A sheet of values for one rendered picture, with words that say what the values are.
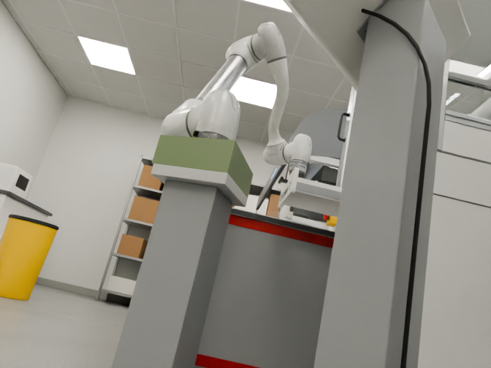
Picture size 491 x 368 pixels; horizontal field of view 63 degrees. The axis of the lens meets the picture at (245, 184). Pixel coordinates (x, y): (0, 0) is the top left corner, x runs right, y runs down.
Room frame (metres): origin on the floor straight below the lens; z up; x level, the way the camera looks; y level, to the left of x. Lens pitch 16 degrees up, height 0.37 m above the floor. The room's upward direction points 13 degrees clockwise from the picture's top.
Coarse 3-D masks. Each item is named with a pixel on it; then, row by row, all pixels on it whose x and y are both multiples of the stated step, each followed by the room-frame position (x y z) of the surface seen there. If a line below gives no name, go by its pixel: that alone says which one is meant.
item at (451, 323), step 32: (448, 224) 1.13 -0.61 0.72; (480, 224) 1.14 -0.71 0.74; (448, 256) 1.13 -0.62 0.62; (480, 256) 1.14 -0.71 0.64; (448, 288) 1.13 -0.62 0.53; (480, 288) 1.14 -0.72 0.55; (448, 320) 1.13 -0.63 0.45; (480, 320) 1.14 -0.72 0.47; (448, 352) 1.13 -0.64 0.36; (480, 352) 1.14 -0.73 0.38
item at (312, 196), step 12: (300, 180) 1.54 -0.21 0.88; (312, 180) 1.54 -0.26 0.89; (300, 192) 1.54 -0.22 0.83; (312, 192) 1.54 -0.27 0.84; (324, 192) 1.54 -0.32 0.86; (336, 192) 1.54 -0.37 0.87; (288, 204) 1.78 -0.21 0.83; (300, 204) 1.73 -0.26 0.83; (312, 204) 1.68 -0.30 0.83; (324, 204) 1.64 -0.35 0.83; (336, 204) 1.60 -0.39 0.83; (336, 216) 1.79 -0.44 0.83
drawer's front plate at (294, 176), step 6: (294, 168) 1.53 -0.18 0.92; (294, 174) 1.52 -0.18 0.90; (288, 180) 1.65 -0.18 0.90; (294, 180) 1.52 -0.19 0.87; (282, 186) 1.80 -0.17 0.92; (288, 186) 1.61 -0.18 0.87; (294, 186) 1.52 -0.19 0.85; (282, 192) 1.76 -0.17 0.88; (288, 192) 1.58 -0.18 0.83; (294, 192) 1.52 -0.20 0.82; (288, 198) 1.61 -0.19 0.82; (282, 204) 1.74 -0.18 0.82
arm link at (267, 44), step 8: (264, 24) 1.62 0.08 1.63; (272, 24) 1.62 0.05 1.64; (264, 32) 1.62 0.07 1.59; (272, 32) 1.62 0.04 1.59; (280, 32) 1.65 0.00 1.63; (256, 40) 1.66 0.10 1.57; (264, 40) 1.64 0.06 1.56; (272, 40) 1.63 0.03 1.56; (280, 40) 1.64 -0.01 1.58; (256, 48) 1.68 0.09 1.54; (264, 48) 1.67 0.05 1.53; (272, 48) 1.65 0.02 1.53; (280, 48) 1.65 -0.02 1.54; (256, 56) 1.72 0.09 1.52; (264, 56) 1.70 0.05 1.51; (272, 56) 1.67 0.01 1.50; (280, 56) 1.67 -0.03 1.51
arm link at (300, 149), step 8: (296, 136) 1.91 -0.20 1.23; (304, 136) 1.88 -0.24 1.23; (288, 144) 1.94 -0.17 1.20; (296, 144) 1.88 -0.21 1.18; (304, 144) 1.87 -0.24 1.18; (288, 152) 1.92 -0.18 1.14; (296, 152) 1.88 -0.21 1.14; (304, 152) 1.87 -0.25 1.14; (288, 160) 1.95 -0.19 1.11; (304, 160) 1.88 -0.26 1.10
